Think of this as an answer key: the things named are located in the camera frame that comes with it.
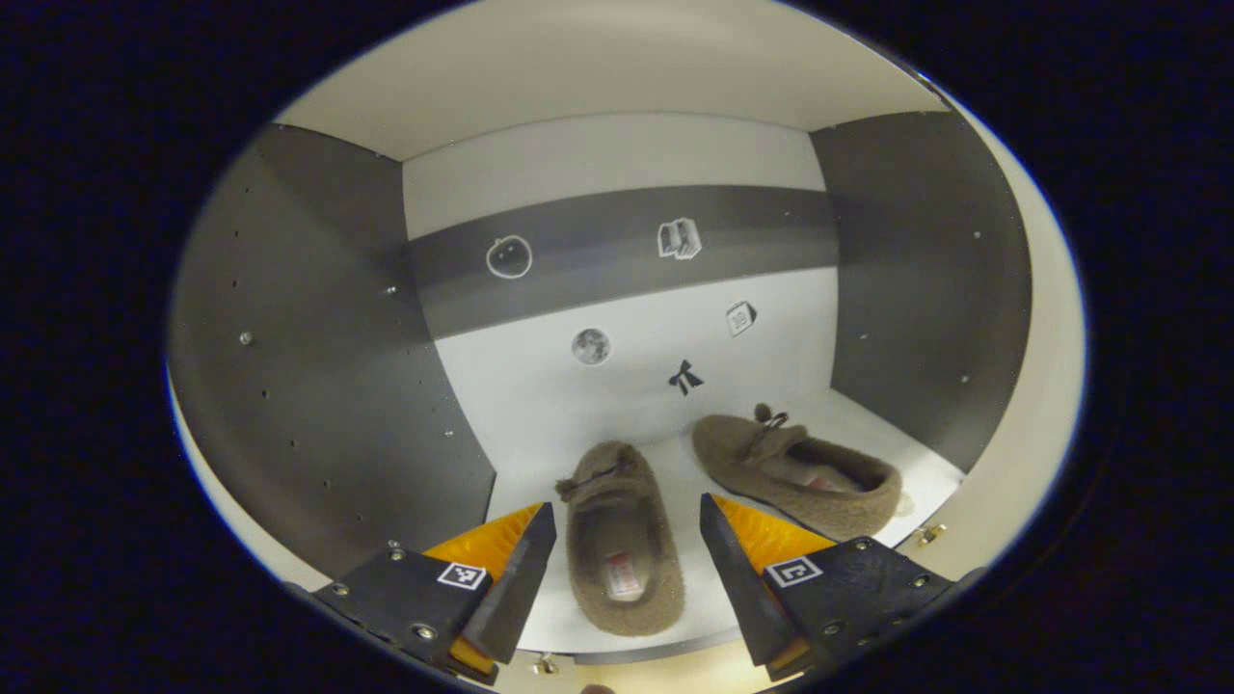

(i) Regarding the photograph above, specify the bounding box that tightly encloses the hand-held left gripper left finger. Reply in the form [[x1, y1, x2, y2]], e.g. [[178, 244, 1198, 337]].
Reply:
[[313, 502, 557, 686]]

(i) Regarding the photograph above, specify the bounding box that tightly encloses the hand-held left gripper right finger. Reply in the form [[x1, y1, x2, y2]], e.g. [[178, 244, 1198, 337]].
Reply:
[[700, 494, 986, 683]]

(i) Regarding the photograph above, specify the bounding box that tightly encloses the brown fuzzy shoe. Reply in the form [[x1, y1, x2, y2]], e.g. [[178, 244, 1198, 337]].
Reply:
[[691, 403, 904, 543], [556, 440, 686, 638]]

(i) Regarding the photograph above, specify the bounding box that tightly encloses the white shoe cabinet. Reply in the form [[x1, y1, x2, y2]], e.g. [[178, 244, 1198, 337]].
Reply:
[[166, 0, 1033, 666]]

